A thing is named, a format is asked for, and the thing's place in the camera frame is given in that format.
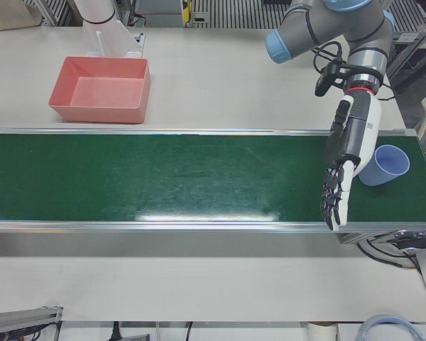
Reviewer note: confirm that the light blue plastic cup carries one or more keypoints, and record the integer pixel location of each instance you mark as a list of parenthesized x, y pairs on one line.
[(394, 163)]

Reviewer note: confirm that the blue coiled tube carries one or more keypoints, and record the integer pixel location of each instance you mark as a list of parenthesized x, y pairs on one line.
[(372, 321)]

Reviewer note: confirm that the white base bracket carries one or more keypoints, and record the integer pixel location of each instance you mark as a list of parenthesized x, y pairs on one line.
[(117, 39)]

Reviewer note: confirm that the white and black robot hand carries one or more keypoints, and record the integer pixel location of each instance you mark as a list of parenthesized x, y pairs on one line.
[(364, 120)]

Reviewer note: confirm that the pink plastic box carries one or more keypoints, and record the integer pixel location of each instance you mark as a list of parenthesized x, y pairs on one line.
[(103, 92)]

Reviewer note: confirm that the green conveyor belt aluminium frame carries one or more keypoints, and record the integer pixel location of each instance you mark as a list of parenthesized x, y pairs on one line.
[(163, 177)]

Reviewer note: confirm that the aluminium profile frame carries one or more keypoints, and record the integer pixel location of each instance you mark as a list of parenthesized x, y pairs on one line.
[(25, 318)]

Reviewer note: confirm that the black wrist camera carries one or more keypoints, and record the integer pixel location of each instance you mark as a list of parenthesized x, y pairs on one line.
[(326, 80)]

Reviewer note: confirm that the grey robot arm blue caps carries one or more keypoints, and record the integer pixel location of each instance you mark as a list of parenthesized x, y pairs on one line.
[(341, 25)]

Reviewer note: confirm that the yellow and black safety marker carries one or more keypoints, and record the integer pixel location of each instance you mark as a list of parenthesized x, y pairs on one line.
[(186, 10)]

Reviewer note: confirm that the white cylindrical column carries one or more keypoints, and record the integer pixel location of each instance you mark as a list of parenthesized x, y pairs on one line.
[(96, 10)]

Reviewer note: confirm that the white paper cup stack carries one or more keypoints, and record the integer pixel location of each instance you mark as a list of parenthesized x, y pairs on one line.
[(321, 330)]

